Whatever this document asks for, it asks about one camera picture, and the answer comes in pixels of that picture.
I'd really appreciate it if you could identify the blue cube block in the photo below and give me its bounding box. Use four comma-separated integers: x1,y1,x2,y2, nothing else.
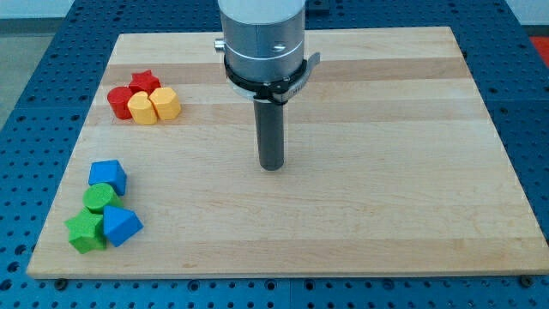
88,160,127,196

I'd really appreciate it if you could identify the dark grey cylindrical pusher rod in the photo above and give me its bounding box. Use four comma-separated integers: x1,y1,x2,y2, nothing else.
254,101,284,171

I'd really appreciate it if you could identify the red cylinder block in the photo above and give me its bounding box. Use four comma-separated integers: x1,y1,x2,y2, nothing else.
107,87,133,120

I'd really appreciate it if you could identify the yellow hexagon block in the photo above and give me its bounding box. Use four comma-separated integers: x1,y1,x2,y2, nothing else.
149,87,182,120

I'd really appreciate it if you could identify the yellow rounded block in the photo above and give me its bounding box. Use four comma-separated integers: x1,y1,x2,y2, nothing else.
127,91,158,125

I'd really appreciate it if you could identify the light wooden board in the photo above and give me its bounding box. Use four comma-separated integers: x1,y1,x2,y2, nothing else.
27,27,548,279

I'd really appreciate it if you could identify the black clamp band with tab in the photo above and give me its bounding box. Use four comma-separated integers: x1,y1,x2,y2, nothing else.
224,52,321,106

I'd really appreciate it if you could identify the green star block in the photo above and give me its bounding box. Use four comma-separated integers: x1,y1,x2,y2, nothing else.
64,208,106,254

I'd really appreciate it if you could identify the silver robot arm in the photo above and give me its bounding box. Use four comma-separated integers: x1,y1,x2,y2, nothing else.
218,0,306,98

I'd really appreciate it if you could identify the blue perforated metal base plate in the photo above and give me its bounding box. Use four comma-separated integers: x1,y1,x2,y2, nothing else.
1,0,548,308

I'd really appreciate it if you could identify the blue triangular prism block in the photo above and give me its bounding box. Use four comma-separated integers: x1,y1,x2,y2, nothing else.
103,205,143,247

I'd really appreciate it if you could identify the red star block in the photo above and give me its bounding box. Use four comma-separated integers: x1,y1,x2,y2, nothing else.
128,70,161,94

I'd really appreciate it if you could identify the green cylinder block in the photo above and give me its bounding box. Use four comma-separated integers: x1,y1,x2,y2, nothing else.
82,183,124,215

